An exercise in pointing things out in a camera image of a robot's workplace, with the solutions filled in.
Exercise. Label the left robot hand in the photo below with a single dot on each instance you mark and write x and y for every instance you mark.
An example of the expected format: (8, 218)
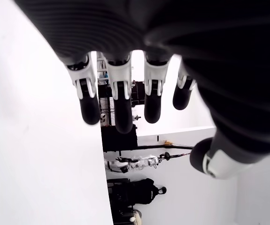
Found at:
(195, 35)

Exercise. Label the white humanoid robot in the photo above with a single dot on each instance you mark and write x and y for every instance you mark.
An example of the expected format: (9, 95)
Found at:
(144, 162)

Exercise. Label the black cabinet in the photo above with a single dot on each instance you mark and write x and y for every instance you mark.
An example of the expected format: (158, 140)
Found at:
(118, 140)

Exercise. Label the black backpack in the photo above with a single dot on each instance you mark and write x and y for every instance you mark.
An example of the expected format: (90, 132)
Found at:
(137, 192)

